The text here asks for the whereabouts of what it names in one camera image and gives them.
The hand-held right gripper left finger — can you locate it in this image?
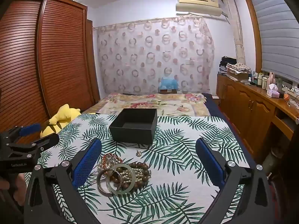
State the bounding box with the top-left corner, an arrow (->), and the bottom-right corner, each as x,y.
23,138 -> 102,224

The blue bag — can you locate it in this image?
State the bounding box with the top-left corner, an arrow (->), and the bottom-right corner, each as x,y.
160,76 -> 180,90

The cream tied curtain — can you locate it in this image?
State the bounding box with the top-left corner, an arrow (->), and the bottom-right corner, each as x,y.
222,0 -> 246,66

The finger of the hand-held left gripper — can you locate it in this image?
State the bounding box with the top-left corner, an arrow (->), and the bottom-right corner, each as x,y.
7,133 -> 60,160
6,124 -> 42,144

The cream wall air conditioner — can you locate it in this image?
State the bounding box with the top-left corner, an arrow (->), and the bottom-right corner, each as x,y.
176,0 -> 223,18

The circle pattern curtain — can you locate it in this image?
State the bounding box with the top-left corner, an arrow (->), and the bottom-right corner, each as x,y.
96,17 -> 215,96

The dark folded clothes stack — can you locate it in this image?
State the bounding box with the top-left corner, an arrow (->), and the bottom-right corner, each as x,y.
219,56 -> 237,75

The row of cosmetic bottles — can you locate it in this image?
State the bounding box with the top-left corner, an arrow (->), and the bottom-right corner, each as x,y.
249,71 -> 290,91

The black box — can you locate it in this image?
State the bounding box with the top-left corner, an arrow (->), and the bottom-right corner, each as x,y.
109,108 -> 158,145

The person's left hand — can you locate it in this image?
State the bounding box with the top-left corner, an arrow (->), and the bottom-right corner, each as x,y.
0,173 -> 27,207

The floral folded cloth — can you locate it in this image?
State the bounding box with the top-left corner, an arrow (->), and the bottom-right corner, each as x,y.
226,63 -> 252,81

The wooden sideboard cabinet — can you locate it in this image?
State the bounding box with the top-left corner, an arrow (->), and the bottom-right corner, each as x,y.
216,73 -> 299,159

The pearl necklace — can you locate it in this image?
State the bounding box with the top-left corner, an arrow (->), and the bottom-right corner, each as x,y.
98,159 -> 152,192

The pale jade bangle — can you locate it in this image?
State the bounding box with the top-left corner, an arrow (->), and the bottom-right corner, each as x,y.
106,164 -> 135,195

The pink tissue box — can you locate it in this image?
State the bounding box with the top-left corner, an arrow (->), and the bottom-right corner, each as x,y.
266,83 -> 280,98

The wooden louvered wardrobe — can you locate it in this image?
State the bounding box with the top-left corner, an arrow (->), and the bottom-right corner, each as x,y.
0,0 -> 101,145

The green leaf print tablecloth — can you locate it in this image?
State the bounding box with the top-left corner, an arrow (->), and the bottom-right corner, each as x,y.
23,113 -> 251,224

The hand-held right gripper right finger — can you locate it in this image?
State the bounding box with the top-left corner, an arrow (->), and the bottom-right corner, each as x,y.
195,138 -> 277,224

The yellow plush toy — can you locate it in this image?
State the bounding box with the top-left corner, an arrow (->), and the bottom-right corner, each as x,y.
40,104 -> 82,139

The silver metal bangle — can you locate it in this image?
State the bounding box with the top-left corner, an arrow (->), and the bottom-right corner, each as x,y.
97,170 -> 122,194

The dark blue bed sheet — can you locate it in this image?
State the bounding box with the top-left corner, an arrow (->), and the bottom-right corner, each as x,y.
202,93 -> 255,168

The grey window blind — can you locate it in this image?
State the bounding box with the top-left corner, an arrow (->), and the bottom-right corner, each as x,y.
248,0 -> 299,84

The red bead bracelet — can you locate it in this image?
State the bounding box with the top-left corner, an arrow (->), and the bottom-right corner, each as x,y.
101,153 -> 123,166

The large wooden bead bracelet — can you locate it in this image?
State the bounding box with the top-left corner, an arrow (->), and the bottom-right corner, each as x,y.
127,162 -> 152,190

